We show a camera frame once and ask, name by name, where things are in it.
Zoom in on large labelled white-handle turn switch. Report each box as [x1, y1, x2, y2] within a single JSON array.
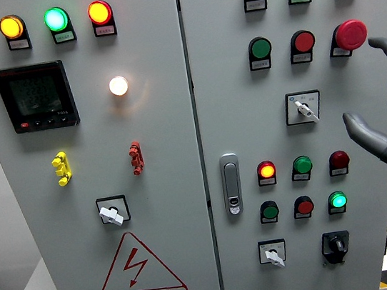
[[281, 89, 324, 128]]

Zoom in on small dark red lamp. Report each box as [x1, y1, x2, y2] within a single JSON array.
[[326, 149, 353, 178]]

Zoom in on small green lit lamp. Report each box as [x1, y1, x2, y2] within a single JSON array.
[[325, 189, 350, 216]]

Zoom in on small green unlit lamp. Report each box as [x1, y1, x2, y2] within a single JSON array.
[[288, 154, 315, 183]]

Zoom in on small red push button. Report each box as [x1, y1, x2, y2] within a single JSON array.
[[291, 194, 317, 221]]

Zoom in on small red lit lamp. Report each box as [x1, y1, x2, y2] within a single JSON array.
[[255, 159, 279, 188]]

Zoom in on large red stop button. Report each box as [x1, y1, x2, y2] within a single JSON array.
[[325, 17, 372, 59]]

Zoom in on small green push button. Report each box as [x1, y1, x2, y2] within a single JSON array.
[[257, 199, 281, 226]]

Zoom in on large red push button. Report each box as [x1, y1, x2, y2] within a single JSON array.
[[286, 28, 319, 66]]

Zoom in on pale grey cabinet door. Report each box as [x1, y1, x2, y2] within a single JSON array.
[[179, 0, 387, 290], [0, 0, 223, 290]]

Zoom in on silver door lock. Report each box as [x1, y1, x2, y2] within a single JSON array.
[[217, 152, 246, 218]]

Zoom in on large green push button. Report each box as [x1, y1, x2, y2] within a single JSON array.
[[245, 35, 276, 72]]

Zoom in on red warning triangle sticker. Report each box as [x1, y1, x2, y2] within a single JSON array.
[[91, 224, 189, 290]]

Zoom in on white round lamp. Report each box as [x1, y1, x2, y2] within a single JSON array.
[[107, 74, 131, 98]]

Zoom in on red-rimmed orange lit lamp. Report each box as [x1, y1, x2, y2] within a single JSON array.
[[86, 0, 118, 39]]

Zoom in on black display meter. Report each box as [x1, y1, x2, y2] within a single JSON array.
[[0, 58, 82, 137]]

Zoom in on yellow round lamp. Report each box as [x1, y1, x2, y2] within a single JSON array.
[[0, 12, 33, 54]]

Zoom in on black-handle turn switch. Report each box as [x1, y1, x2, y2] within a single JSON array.
[[318, 229, 354, 266]]

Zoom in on small labelled white-handle turn switch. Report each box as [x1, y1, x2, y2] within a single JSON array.
[[257, 237, 289, 271]]

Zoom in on small red handle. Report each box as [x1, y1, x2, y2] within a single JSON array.
[[127, 139, 146, 176]]

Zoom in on plain white-handle turn switch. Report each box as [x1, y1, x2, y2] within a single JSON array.
[[94, 194, 133, 230]]

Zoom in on small yellow handle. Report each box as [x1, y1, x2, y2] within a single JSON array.
[[50, 150, 74, 188]]

